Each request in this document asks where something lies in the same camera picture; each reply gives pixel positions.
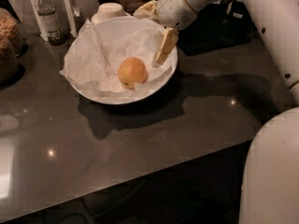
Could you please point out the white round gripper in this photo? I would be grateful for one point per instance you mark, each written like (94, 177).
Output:
(174, 7)

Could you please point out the glass bottle black cap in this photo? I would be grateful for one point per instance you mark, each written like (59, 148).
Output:
(47, 13)

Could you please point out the upper cereal jar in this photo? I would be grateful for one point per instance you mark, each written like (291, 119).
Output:
(10, 30)

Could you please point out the white bowl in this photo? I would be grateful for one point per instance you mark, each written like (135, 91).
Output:
(168, 72)

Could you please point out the lower cereal jar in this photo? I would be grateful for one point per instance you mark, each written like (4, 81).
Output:
(8, 62)

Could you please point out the cereal jar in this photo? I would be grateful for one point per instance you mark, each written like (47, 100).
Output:
(8, 62)
(10, 30)

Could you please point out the orange fruit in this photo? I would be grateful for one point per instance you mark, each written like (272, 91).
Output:
(131, 71)

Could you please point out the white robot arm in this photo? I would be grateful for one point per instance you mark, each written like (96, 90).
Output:
(270, 184)

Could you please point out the black labelled container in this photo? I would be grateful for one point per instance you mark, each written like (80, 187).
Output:
(238, 17)

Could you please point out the white upturned cup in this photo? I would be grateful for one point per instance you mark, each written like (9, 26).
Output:
(108, 11)

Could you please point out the white acrylic sign holder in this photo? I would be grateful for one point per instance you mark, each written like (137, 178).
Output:
(71, 15)

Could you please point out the black rubber mat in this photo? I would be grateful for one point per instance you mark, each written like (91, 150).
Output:
(210, 31)

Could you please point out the white crumpled paper liner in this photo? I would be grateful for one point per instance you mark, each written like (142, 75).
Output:
(102, 53)

